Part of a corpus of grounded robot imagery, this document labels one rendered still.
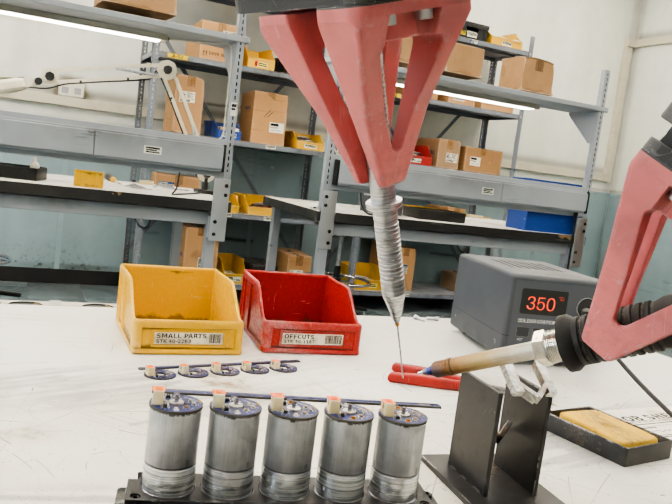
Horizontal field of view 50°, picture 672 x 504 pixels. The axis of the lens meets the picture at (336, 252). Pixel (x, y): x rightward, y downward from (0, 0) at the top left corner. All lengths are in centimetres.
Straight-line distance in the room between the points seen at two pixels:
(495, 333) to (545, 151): 540
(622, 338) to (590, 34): 617
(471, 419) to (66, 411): 26
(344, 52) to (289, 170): 478
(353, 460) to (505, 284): 44
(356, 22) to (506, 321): 55
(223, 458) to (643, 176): 22
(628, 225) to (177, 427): 21
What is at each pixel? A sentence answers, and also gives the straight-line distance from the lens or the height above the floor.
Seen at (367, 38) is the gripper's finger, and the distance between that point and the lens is 26.
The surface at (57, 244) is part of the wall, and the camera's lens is 479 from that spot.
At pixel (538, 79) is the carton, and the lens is 343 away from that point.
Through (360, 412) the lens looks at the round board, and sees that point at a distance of 37.
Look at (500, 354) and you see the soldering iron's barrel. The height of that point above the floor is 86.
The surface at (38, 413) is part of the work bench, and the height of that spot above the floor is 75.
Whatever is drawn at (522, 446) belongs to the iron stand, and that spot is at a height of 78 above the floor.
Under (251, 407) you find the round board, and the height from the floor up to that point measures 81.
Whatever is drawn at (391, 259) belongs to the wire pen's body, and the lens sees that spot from 32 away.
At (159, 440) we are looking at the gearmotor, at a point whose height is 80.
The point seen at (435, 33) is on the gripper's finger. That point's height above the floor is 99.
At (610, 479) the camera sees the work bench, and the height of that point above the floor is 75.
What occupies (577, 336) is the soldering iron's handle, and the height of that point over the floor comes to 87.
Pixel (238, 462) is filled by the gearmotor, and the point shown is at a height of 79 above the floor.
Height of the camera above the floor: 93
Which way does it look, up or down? 7 degrees down
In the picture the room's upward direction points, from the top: 7 degrees clockwise
